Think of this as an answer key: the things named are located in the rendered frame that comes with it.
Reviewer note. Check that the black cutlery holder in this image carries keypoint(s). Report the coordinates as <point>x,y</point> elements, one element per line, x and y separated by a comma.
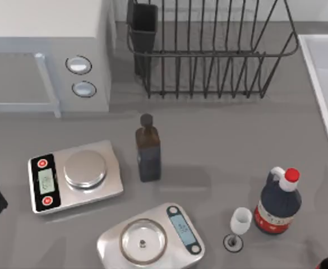
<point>142,28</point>

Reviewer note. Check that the brown square glass bottle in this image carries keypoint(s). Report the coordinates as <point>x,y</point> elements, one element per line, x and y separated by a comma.
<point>149,157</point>

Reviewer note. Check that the white wine glass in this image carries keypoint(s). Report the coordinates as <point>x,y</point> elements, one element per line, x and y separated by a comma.
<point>240,222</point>

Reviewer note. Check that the dark jug with red cap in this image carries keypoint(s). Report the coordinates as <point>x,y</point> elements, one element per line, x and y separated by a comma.
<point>278,204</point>

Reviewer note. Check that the silver scale with black panel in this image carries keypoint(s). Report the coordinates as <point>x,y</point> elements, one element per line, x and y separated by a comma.
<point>76,176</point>

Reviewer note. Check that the round microwave knob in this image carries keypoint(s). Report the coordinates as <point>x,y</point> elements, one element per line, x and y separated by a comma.
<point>78,65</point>
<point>83,89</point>

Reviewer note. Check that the pale microwave oven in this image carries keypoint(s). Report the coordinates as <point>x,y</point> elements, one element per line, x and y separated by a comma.
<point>40,42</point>

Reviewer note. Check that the silver scale with glass plate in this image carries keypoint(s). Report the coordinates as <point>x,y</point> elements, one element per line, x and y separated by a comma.
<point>152,241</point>

